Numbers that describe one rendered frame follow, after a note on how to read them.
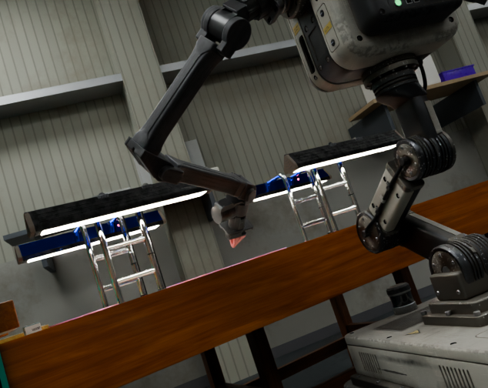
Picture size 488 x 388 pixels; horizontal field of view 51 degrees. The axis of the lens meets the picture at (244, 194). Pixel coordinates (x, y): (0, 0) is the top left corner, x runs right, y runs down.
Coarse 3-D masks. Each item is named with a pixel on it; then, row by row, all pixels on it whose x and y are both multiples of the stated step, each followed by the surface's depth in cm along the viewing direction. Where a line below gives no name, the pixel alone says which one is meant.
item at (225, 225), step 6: (222, 222) 172; (228, 222) 173; (234, 222) 169; (240, 222) 169; (246, 222) 174; (222, 228) 170; (228, 228) 170; (234, 228) 170; (240, 228) 170; (246, 228) 172; (252, 228) 173; (228, 234) 168
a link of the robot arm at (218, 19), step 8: (232, 0) 122; (224, 8) 122; (232, 8) 120; (240, 8) 119; (216, 16) 121; (224, 16) 120; (232, 16) 119; (240, 16) 120; (248, 16) 122; (216, 24) 120; (224, 24) 119; (216, 32) 121; (216, 40) 123
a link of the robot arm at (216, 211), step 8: (248, 192) 160; (224, 200) 162; (232, 200) 162; (240, 200) 163; (248, 200) 161; (216, 208) 161; (224, 208) 160; (232, 208) 163; (216, 216) 162; (224, 216) 161; (232, 216) 163
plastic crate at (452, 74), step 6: (468, 66) 429; (444, 72) 421; (450, 72) 424; (456, 72) 425; (462, 72) 427; (468, 72) 428; (474, 72) 430; (444, 78) 421; (450, 78) 423; (456, 78) 424
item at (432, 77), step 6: (426, 60) 409; (432, 60) 411; (426, 66) 408; (432, 66) 409; (420, 72) 405; (426, 72) 407; (432, 72) 408; (420, 78) 404; (426, 78) 406; (432, 78) 407; (438, 78) 408; (420, 84) 403; (432, 84) 406; (366, 90) 426; (372, 90) 419; (366, 96) 429; (372, 96) 422
